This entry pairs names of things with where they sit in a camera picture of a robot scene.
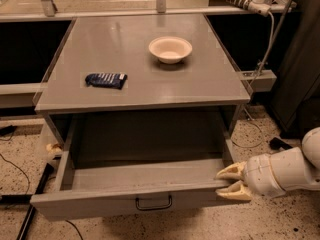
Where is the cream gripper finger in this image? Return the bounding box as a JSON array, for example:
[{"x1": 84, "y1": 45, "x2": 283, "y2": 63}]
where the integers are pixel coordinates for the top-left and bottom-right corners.
[
  {"x1": 216, "y1": 181, "x2": 252, "y2": 201},
  {"x1": 216, "y1": 162, "x2": 246, "y2": 180}
]

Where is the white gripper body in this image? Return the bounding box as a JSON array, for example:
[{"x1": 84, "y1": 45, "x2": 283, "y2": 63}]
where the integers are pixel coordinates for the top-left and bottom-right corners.
[{"x1": 243, "y1": 154, "x2": 285, "y2": 198}]

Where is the grey top drawer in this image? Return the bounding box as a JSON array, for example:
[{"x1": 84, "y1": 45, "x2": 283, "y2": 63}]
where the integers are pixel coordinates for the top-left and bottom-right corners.
[{"x1": 31, "y1": 110, "x2": 233, "y2": 221}]

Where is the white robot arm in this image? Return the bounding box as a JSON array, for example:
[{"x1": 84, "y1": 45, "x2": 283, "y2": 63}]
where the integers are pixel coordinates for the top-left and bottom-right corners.
[{"x1": 216, "y1": 127, "x2": 320, "y2": 201}]

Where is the grey drawer cabinet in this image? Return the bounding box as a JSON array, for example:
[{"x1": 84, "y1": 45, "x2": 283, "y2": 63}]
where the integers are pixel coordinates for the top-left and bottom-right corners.
[{"x1": 32, "y1": 13, "x2": 252, "y2": 162}]

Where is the black office chair base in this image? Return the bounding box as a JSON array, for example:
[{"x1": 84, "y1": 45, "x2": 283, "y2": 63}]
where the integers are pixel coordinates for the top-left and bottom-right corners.
[{"x1": 269, "y1": 137, "x2": 291, "y2": 150}]

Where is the white paper bowl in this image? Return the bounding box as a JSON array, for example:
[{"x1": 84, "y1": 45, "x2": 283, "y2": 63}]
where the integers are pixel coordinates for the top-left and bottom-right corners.
[{"x1": 149, "y1": 36, "x2": 193, "y2": 64}]

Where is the white power strip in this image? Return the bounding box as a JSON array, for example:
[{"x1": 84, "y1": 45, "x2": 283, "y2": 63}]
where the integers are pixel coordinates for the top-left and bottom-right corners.
[{"x1": 225, "y1": 0, "x2": 271, "y2": 17}]

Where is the black floor stand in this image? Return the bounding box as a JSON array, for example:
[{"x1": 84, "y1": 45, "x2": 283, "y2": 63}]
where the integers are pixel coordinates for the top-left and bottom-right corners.
[{"x1": 0, "y1": 162, "x2": 55, "y2": 240}]

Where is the grey metal frame rail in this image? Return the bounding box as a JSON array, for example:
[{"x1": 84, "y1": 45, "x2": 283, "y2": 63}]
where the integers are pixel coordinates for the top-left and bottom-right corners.
[{"x1": 238, "y1": 70, "x2": 277, "y2": 93}]

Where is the white power cable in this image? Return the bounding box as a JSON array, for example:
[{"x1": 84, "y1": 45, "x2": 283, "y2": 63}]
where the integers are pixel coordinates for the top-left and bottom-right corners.
[{"x1": 253, "y1": 10, "x2": 276, "y2": 78}]

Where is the black floor cable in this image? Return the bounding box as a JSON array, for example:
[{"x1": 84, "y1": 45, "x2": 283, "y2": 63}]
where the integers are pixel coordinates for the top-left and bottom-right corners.
[{"x1": 0, "y1": 152, "x2": 84, "y2": 240}]

